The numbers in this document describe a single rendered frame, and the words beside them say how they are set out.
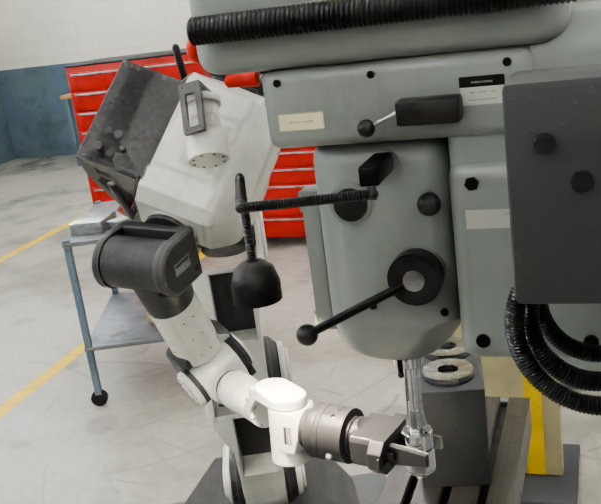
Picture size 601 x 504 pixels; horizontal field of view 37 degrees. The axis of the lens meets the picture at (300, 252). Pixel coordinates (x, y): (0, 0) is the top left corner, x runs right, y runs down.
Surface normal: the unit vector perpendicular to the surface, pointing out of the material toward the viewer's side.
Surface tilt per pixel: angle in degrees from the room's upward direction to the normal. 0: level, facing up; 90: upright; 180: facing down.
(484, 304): 90
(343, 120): 90
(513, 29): 99
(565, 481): 0
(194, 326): 107
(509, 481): 0
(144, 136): 58
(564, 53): 85
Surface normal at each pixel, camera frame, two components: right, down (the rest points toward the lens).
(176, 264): 0.90, 0.09
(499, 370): -0.31, 0.32
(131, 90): -0.01, -0.27
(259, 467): -0.08, -0.71
